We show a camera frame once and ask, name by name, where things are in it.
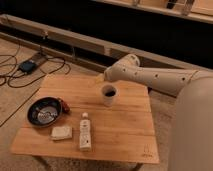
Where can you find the white tube bottle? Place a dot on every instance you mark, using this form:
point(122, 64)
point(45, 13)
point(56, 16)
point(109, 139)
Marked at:
point(85, 133)

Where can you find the white paper cup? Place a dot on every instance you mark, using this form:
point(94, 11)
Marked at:
point(108, 94)

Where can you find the pale yellow gripper tip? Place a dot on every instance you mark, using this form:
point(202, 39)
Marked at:
point(100, 78)

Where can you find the long wooden rail frame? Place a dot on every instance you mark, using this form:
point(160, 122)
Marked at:
point(83, 43)

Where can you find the wooden shelf with items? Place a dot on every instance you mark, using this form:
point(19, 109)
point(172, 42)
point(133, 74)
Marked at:
point(197, 10)

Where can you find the black power adapter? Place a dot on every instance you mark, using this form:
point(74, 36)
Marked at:
point(27, 67)

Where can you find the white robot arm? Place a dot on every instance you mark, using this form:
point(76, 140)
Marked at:
point(191, 144)

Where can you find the black frying pan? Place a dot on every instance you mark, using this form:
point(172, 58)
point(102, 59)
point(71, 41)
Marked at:
point(45, 111)

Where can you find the white sponge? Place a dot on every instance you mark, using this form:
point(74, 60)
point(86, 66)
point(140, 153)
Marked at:
point(61, 132)

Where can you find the wooden folding table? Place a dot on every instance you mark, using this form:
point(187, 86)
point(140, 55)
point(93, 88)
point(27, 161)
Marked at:
point(122, 132)

